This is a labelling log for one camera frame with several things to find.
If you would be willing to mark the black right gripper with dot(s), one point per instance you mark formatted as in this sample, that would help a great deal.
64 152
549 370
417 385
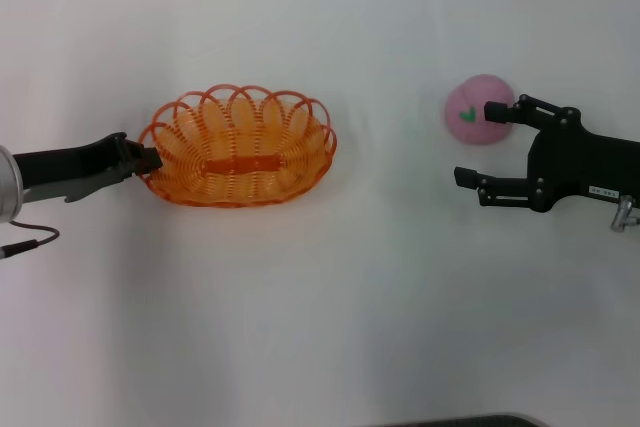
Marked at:
585 167

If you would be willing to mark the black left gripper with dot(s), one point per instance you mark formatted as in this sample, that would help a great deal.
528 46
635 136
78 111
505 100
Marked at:
70 167

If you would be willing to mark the pink plush peach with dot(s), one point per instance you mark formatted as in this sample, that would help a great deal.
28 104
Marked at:
465 127

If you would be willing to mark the orange plastic woven basket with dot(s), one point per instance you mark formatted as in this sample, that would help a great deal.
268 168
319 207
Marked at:
235 167

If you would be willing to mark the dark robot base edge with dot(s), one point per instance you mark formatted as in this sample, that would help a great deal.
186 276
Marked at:
465 422

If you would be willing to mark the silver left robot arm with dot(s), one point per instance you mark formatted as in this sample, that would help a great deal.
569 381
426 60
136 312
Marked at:
9 182

